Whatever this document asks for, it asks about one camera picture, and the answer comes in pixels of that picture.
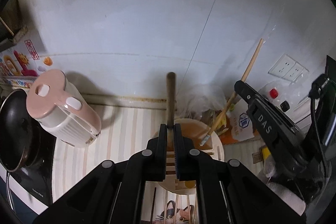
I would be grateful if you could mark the colourful wall sticker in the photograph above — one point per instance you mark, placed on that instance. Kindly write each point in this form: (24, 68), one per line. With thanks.
(22, 64)

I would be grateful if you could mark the wooden chopstick white tip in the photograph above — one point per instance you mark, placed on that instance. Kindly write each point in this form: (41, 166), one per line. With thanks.
(165, 208)

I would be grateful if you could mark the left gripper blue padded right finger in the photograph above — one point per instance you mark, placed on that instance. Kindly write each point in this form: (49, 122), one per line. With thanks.
(184, 161)

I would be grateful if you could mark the small brown card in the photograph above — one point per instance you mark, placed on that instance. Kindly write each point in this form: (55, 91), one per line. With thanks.
(257, 157)

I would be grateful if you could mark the pink white electric kettle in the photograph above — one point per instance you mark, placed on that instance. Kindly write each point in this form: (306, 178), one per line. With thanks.
(61, 110)

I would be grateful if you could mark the white wall socket panel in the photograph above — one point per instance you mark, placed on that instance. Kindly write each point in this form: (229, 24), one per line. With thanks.
(287, 68)

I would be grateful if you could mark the black wok with handle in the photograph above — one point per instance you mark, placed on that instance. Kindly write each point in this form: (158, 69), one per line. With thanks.
(19, 139)

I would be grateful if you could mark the black cap sauce bottle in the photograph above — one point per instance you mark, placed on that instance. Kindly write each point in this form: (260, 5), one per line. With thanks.
(285, 106)

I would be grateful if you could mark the black induction cooktop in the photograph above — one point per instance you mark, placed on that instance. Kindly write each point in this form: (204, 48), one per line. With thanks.
(36, 179)

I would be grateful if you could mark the light wooden chopstick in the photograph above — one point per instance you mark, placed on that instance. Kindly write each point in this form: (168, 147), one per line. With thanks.
(171, 85)

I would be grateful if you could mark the striped cat tablecloth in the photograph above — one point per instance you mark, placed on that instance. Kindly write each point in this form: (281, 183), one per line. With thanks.
(125, 131)

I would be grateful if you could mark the clear plastic bag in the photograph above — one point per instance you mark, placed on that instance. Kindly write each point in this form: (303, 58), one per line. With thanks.
(195, 101)

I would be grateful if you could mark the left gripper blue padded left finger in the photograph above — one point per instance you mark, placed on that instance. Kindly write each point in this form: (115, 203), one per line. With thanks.
(155, 164)

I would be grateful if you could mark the red cap sauce bottle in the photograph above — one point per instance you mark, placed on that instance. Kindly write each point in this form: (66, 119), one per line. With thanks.
(272, 92)

